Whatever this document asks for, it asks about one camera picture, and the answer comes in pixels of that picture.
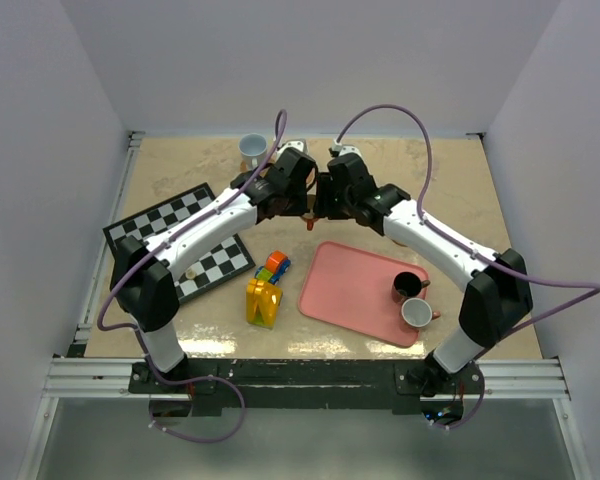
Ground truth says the yellow toy block house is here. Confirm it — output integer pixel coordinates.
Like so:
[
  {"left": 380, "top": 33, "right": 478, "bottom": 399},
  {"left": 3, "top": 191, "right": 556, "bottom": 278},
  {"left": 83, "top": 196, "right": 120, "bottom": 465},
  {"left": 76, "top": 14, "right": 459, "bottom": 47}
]
[{"left": 246, "top": 278, "right": 283, "bottom": 329}]

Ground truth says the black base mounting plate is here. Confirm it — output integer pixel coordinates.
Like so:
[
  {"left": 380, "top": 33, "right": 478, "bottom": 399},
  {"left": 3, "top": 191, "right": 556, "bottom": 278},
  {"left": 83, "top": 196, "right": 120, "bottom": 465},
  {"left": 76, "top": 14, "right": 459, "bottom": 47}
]
[{"left": 128, "top": 359, "right": 484, "bottom": 423}]

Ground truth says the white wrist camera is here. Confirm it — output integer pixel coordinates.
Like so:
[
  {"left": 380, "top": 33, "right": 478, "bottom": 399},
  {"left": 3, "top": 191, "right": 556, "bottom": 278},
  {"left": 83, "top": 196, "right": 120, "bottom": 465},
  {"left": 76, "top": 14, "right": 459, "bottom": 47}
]
[
  {"left": 277, "top": 139, "right": 308, "bottom": 156},
  {"left": 329, "top": 142, "right": 361, "bottom": 158}
]

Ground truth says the pink tray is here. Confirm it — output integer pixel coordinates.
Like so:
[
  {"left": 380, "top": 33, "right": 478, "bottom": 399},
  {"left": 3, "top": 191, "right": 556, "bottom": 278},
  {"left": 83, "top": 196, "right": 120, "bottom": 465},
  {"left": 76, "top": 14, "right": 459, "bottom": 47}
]
[{"left": 298, "top": 241, "right": 429, "bottom": 348}]

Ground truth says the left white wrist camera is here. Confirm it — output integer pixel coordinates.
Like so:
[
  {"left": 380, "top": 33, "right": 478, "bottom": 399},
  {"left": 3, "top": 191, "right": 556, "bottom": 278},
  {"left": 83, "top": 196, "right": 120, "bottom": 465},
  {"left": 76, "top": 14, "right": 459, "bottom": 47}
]
[{"left": 277, "top": 139, "right": 308, "bottom": 156}]

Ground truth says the colourful toy car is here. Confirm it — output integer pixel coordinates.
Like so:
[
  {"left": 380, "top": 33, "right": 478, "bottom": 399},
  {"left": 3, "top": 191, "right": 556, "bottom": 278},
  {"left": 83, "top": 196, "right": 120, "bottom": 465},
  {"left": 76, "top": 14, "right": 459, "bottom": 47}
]
[{"left": 254, "top": 250, "right": 291, "bottom": 285}]

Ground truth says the large light blue cup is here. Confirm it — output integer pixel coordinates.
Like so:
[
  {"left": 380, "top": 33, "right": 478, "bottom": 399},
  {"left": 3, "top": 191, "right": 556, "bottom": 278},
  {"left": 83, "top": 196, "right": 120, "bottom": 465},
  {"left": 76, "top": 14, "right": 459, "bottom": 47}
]
[{"left": 238, "top": 133, "right": 268, "bottom": 170}]

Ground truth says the black cup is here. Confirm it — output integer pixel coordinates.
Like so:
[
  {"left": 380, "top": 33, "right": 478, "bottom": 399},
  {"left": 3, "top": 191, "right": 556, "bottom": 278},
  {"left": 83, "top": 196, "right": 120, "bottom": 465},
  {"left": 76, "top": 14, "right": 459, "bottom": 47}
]
[{"left": 391, "top": 272, "right": 430, "bottom": 303}]

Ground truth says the white cup brown handle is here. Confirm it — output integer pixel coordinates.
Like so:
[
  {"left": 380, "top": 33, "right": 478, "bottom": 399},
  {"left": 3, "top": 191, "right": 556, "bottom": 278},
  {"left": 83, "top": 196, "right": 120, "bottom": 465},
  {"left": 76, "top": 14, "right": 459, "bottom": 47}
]
[{"left": 400, "top": 298, "right": 441, "bottom": 329}]

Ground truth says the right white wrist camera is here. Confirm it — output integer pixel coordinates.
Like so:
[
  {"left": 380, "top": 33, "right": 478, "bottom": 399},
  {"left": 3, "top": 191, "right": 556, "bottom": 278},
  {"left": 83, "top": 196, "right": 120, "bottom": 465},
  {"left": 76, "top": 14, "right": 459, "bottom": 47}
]
[{"left": 329, "top": 142, "right": 361, "bottom": 158}]

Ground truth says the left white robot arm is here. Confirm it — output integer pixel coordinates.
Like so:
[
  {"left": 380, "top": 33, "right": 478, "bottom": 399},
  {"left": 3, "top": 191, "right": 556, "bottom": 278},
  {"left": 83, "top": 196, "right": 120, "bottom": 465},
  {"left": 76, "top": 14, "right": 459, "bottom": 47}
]
[{"left": 105, "top": 140, "right": 317, "bottom": 392}]

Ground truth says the orange cup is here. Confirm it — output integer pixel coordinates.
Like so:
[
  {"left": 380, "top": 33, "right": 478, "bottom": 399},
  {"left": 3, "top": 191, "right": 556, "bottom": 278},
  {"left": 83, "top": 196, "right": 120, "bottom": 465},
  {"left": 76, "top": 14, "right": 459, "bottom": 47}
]
[{"left": 301, "top": 212, "right": 320, "bottom": 231}]

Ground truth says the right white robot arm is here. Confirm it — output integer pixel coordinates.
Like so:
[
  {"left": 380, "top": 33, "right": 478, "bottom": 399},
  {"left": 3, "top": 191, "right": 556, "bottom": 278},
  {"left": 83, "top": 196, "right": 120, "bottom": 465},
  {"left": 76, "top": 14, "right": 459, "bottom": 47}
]
[{"left": 313, "top": 148, "right": 533, "bottom": 397}]

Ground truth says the black white chessboard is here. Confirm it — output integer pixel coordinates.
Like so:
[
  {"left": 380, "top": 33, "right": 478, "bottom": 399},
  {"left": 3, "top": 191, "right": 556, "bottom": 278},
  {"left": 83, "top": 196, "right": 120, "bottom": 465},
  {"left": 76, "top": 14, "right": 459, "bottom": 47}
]
[{"left": 103, "top": 183, "right": 255, "bottom": 304}]

